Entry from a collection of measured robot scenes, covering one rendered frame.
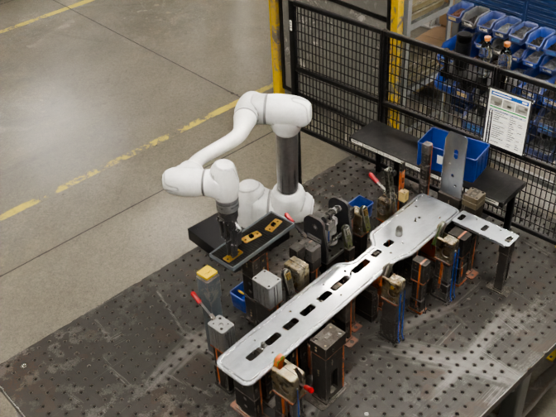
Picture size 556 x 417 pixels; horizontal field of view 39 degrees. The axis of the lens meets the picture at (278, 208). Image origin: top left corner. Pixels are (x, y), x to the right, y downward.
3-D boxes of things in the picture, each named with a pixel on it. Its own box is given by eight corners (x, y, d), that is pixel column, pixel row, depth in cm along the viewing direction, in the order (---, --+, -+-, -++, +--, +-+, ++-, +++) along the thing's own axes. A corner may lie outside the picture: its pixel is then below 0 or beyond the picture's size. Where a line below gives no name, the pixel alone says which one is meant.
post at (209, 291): (217, 360, 333) (207, 285, 306) (205, 351, 337) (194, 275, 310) (230, 349, 337) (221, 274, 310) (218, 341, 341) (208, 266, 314)
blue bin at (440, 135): (472, 183, 369) (476, 160, 361) (414, 164, 383) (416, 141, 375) (487, 166, 379) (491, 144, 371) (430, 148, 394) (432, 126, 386)
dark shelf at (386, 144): (501, 208, 357) (502, 203, 356) (347, 141, 408) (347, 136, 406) (525, 186, 370) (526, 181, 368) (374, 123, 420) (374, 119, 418)
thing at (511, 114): (523, 158, 363) (533, 100, 344) (481, 141, 375) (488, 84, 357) (525, 156, 364) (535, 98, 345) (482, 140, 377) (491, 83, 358)
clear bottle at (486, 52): (485, 80, 365) (490, 40, 353) (473, 76, 369) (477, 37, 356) (492, 74, 369) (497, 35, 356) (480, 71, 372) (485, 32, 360)
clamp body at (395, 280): (395, 348, 333) (399, 289, 312) (372, 334, 340) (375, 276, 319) (407, 336, 338) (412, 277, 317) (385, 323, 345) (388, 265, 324)
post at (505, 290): (506, 297, 354) (515, 249, 336) (485, 286, 360) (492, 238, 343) (513, 289, 358) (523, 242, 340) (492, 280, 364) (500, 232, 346)
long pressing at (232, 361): (252, 393, 281) (252, 390, 280) (210, 361, 294) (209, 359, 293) (462, 212, 359) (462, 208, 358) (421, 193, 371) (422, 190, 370)
